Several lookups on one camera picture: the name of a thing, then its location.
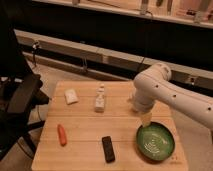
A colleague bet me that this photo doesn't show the wooden table board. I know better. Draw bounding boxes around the wooden table board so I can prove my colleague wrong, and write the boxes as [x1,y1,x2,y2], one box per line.
[32,81,188,171]

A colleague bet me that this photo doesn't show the black eraser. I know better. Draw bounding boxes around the black eraser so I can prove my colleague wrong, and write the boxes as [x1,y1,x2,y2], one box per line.
[102,136,115,163]

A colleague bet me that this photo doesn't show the green bowl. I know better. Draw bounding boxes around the green bowl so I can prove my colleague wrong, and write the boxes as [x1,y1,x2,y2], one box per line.
[136,122,175,162]

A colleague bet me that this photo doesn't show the small white bottle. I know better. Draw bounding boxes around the small white bottle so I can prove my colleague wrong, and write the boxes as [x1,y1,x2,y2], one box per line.
[95,84,105,113]

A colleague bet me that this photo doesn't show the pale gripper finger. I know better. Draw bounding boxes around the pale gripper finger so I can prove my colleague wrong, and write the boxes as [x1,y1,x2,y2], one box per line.
[140,114,148,127]
[146,113,152,126]

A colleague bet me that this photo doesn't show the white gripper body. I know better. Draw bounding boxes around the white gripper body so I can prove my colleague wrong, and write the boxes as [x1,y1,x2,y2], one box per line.
[132,98,155,114]

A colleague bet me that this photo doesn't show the orange carrot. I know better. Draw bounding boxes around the orange carrot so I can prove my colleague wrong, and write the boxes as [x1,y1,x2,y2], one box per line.
[57,124,67,146]

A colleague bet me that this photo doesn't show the black office chair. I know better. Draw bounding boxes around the black office chair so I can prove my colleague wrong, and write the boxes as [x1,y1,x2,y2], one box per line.
[0,5,49,161]

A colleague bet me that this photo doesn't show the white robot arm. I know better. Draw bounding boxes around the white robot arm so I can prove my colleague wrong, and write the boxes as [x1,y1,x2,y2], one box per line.
[132,63,213,130]

